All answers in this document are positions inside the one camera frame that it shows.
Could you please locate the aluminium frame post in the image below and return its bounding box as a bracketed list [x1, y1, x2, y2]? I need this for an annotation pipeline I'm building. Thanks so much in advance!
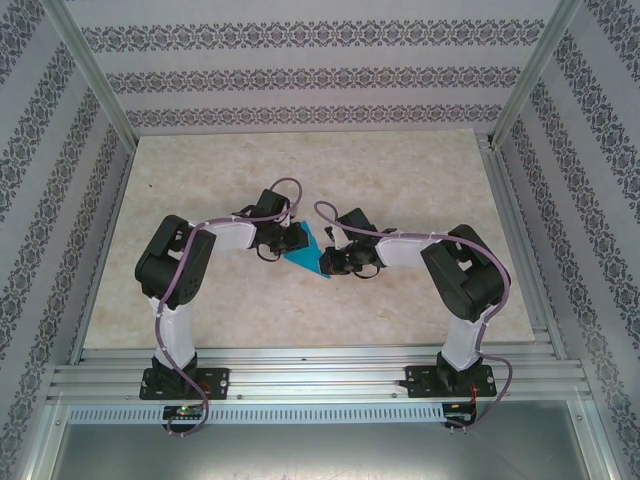
[42, 0, 140, 147]
[492, 0, 585, 150]

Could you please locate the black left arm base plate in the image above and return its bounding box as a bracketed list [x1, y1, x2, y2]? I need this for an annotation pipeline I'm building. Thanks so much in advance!
[139, 367, 231, 401]

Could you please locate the grey metal sheet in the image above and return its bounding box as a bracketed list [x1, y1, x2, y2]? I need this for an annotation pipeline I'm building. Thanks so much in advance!
[49, 422, 599, 480]

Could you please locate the slotted grey cable duct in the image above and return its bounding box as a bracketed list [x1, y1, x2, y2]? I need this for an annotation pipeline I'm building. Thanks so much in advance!
[67, 403, 447, 425]

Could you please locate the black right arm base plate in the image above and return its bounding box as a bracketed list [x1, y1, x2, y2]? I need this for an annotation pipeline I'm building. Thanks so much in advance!
[405, 364, 497, 399]

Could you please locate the aluminium side rail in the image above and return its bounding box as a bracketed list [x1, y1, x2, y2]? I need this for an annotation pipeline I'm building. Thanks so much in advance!
[69, 143, 139, 364]
[479, 132, 570, 361]

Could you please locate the aluminium mounting rail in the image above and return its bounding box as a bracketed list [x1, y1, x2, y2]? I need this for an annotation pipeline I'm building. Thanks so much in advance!
[47, 344, 589, 405]

